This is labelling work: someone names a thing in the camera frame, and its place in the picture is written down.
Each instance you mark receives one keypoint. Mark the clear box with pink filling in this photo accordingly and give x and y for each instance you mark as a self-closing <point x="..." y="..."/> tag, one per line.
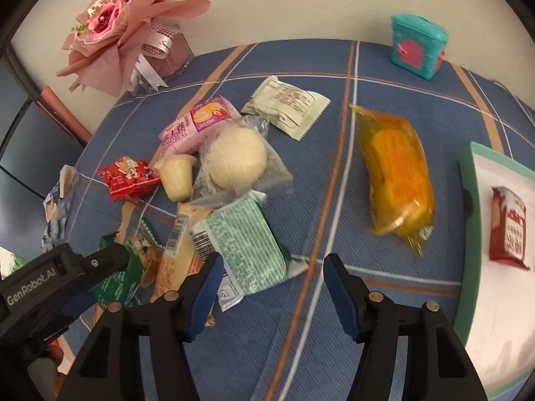
<point x="175" y="54"/>

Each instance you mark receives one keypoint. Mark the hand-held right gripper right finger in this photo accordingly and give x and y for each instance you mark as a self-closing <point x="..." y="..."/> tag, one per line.
<point x="340" y="296"/>

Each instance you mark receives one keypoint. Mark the pink roll cake packet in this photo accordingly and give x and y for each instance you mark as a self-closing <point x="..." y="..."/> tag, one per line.
<point x="196" y="127"/>

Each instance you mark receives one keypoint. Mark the dark green snack packet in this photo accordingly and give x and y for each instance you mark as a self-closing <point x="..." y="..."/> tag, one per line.
<point x="121" y="280"/>

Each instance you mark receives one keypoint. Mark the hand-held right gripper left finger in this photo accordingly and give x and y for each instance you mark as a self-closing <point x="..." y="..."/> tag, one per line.
<point x="207" y="292"/>

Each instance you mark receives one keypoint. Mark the white bun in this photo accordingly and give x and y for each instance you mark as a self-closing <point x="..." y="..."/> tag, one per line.
<point x="238" y="158"/>

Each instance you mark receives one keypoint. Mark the green-rimmed white box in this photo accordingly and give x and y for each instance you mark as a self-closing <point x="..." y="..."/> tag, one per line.
<point x="501" y="313"/>

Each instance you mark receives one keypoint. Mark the yellow cracker packet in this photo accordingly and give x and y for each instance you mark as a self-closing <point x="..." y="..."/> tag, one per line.
<point x="397" y="175"/>

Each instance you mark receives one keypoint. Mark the blue plaid cloth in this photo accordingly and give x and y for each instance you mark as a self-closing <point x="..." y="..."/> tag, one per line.
<point x="397" y="92"/>

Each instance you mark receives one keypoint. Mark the red and white snack packet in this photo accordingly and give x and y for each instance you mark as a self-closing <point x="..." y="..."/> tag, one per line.
<point x="510" y="234"/>

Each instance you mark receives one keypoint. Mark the orange barcode snack packet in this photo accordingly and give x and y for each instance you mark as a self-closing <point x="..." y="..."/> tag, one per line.
<point x="177" y="259"/>

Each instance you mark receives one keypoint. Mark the red cartoon snack packet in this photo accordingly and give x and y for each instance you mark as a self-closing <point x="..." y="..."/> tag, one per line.
<point x="125" y="177"/>

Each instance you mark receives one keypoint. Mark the pink flower bouquet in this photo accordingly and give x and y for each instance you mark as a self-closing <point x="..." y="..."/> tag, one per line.
<point x="104" y="16"/>

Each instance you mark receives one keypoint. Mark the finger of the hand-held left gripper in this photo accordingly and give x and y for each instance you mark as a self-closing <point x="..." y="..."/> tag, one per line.
<point x="104" y="263"/>
<point x="79" y="303"/>

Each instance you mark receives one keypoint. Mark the blue and white packet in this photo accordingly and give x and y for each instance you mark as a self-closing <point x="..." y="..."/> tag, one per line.
<point x="58" y="213"/>

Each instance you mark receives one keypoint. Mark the dark cabinet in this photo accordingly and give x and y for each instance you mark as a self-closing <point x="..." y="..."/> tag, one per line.
<point x="25" y="142"/>

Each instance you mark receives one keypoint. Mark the teal toy box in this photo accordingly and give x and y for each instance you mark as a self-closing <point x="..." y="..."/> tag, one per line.
<point x="418" y="46"/>

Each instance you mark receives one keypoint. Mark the pale jelly cup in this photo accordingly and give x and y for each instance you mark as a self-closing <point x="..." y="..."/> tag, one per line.
<point x="175" y="175"/>

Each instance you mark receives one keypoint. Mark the green and white packet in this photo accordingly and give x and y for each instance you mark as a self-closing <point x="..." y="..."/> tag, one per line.
<point x="246" y="238"/>

